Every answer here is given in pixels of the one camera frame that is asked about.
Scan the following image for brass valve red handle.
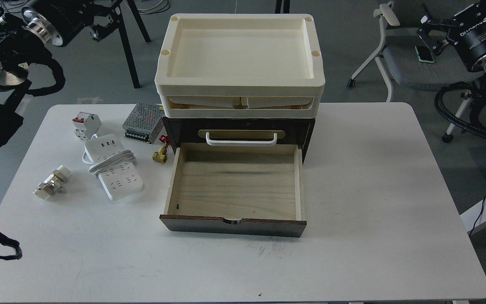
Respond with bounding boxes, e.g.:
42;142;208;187
152;135;170;164

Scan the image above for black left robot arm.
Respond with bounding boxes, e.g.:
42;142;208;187
0;0;122;147

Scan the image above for white red circuit breaker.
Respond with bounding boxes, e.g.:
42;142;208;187
73;111;102;141

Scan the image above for green cased smartphone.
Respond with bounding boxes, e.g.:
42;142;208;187
414;46;435;64

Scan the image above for black table leg frame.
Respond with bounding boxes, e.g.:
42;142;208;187
116;0;151;89

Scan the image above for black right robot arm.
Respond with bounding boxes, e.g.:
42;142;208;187
417;0;486;138

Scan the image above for white power strip with cable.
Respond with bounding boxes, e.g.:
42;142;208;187
84;133;143;200

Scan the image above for white chrome pipe fitting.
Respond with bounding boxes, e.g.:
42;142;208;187
33;165;71;200

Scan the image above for open wooden drawer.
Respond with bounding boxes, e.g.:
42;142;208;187
160;144;307;237

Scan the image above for white drawer handle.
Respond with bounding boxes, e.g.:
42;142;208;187
205;132;278;147

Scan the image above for grey office chair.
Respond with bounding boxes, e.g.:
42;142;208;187
347;0;486;143

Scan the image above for cream plastic stacked trays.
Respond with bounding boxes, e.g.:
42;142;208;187
155;14;325;119

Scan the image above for metal mesh power supply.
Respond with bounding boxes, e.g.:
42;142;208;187
123;102;164;144

